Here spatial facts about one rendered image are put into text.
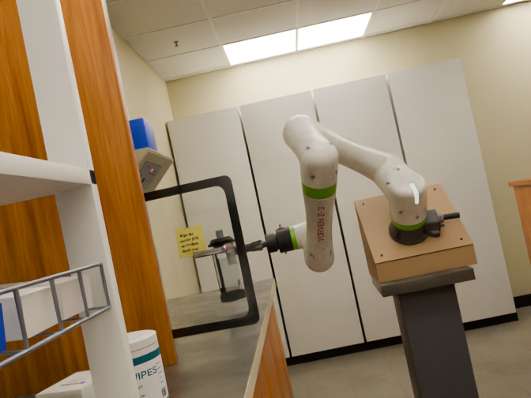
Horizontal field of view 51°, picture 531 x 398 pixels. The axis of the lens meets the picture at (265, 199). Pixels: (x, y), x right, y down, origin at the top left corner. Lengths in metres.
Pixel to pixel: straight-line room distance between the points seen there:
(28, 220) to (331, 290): 3.40
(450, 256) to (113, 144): 1.23
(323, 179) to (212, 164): 2.97
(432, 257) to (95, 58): 1.30
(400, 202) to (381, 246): 0.21
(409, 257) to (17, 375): 1.30
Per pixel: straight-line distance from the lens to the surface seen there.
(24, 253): 1.58
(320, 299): 4.67
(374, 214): 2.23
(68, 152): 0.69
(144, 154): 1.55
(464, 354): 2.16
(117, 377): 0.69
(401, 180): 1.99
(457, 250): 2.11
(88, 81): 1.54
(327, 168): 1.73
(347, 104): 4.70
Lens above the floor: 1.27
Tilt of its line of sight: 2 degrees up
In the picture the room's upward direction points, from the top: 12 degrees counter-clockwise
